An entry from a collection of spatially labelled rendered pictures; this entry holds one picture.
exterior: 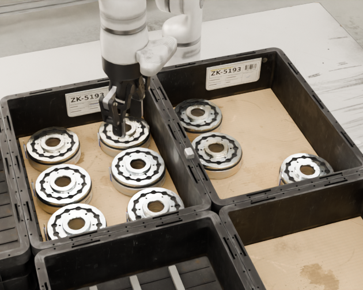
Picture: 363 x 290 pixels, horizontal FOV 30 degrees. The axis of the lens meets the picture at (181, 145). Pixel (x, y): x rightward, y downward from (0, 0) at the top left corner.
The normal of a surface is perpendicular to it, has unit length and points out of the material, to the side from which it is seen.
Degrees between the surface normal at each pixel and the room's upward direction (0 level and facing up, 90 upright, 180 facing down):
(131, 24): 90
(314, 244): 0
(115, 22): 90
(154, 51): 6
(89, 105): 90
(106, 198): 0
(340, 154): 90
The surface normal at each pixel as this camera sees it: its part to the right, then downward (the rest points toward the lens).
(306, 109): -0.95, 0.20
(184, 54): 0.14, 0.68
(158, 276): 0.02, -0.73
